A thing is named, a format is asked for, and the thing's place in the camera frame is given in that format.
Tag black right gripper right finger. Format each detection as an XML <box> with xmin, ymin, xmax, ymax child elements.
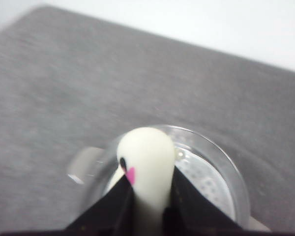
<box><xmin>163</xmin><ymin>167</ymin><xmax>241</xmax><ymax>236</ymax></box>

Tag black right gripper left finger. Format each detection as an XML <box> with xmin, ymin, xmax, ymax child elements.
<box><xmin>66</xmin><ymin>176</ymin><xmax>134</xmax><ymax>236</ymax></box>

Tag stainless steel steamer pot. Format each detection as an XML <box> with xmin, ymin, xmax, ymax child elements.
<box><xmin>66</xmin><ymin>125</ymin><xmax>268</xmax><ymax>231</ymax></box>

